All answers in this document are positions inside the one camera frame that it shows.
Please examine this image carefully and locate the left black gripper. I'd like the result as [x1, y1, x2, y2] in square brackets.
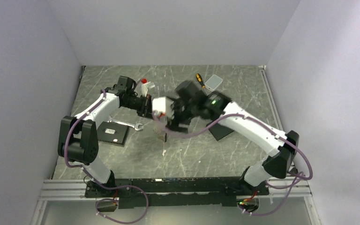
[122, 94, 160, 121]

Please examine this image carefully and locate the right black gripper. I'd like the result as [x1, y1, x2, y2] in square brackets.
[165, 96, 199, 133]

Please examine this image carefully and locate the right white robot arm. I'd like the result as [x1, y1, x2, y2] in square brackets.
[153, 80, 300, 195]

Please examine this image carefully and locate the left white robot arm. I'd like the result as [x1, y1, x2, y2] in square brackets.
[58, 76, 155, 197]

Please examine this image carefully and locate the silver open-end wrench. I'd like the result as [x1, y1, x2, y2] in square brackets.
[108, 116, 144, 131]

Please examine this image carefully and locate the yellow black screwdriver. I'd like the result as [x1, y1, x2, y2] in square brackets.
[195, 73, 205, 89]

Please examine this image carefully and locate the black box with label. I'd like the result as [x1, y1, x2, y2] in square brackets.
[97, 122, 129, 147]

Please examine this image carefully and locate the black flat rectangular pad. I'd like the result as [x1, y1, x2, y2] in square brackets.
[208, 123, 233, 141]

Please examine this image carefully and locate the white square box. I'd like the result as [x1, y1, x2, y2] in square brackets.
[205, 75, 223, 91]

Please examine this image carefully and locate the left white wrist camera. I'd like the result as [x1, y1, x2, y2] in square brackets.
[141, 78, 155, 97]

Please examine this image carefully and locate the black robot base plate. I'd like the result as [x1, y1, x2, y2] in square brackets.
[84, 177, 269, 209]

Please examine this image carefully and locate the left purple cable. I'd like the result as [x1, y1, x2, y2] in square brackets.
[64, 89, 150, 224]

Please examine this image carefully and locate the purple cable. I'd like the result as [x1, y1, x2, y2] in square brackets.
[64, 89, 150, 224]
[152, 112, 314, 217]

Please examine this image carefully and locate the aluminium frame rail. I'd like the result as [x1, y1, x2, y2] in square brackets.
[38, 180, 87, 201]

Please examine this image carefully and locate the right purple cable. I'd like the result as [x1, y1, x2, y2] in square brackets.
[152, 112, 314, 217]

